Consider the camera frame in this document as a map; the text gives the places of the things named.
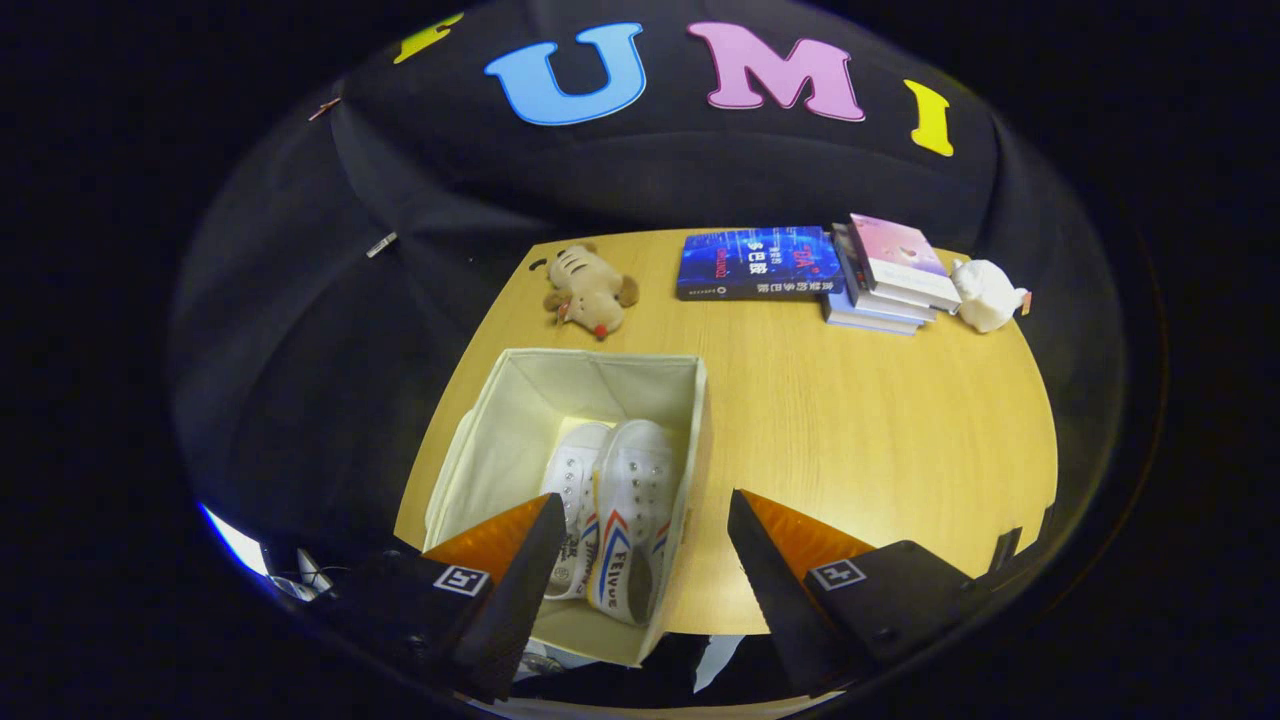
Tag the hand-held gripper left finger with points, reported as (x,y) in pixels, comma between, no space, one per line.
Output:
(510,610)

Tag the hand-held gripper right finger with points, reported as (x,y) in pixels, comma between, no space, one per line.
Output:
(785,605)

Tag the white canvas shoe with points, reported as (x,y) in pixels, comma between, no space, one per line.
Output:
(573,470)
(637,480)

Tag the beige fabric storage box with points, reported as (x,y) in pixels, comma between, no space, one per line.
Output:
(560,385)

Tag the lit monitor screen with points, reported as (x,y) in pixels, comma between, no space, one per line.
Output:
(232,540)

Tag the pale blue book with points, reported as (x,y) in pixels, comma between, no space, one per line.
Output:
(870,322)

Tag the white paperback book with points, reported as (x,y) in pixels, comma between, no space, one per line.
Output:
(885,305)

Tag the black backdrop cloth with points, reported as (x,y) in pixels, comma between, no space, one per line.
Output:
(400,300)

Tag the tan plush dog toy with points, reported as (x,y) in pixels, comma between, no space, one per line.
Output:
(590,290)

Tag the dark blue book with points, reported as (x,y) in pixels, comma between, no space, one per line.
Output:
(755,262)

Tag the pink cover book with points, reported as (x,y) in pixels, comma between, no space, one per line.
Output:
(900,255)

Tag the white plush toy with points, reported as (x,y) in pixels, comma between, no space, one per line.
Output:
(985,295)

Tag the silver clip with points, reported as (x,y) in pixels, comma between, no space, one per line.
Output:
(381,245)

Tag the pink clip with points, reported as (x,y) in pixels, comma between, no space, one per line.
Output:
(324,109)

